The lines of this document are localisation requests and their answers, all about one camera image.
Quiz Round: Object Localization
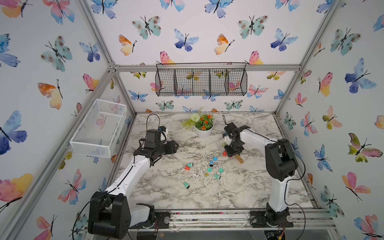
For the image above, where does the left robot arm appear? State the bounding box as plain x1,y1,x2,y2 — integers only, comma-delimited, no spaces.
87,126,179,240

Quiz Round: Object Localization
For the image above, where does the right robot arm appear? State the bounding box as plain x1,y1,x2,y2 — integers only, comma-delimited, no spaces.
223,123,298,228

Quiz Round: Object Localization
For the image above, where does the green stamp lying apart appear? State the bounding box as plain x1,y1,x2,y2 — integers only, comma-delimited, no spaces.
183,182,190,189

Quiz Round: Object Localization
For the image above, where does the white pot with flowers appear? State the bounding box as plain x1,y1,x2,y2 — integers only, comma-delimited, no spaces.
181,108,215,139

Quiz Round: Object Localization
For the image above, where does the green garden fork wooden handle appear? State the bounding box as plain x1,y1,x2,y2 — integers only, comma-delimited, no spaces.
235,155,244,164

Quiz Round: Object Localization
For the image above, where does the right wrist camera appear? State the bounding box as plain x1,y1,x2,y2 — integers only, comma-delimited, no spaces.
223,133,232,145

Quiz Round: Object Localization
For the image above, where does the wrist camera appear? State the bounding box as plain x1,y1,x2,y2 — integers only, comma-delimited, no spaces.
223,133,232,145
159,126,168,142

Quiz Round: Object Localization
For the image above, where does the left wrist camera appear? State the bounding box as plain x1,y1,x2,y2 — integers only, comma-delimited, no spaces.
159,126,168,142

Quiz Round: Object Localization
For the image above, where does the white mesh wall basket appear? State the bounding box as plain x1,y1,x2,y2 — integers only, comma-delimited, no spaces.
70,99,127,158

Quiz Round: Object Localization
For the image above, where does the black wire wall basket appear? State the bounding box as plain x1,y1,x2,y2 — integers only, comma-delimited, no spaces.
152,63,248,97

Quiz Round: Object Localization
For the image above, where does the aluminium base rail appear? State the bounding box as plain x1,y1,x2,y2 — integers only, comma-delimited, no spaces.
128,209,337,232

